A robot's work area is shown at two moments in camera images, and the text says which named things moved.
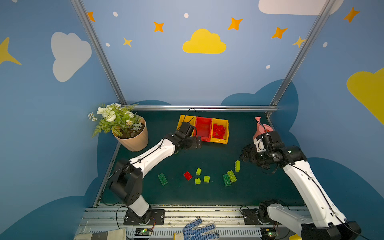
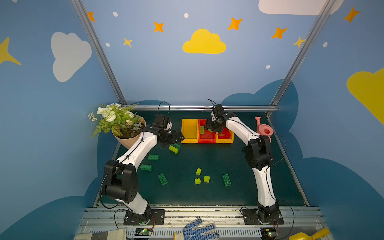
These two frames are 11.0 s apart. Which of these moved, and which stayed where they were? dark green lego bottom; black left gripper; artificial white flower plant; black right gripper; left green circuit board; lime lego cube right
Moved: black left gripper; black right gripper
Stayed: dark green lego bottom; artificial white flower plant; left green circuit board; lime lego cube right
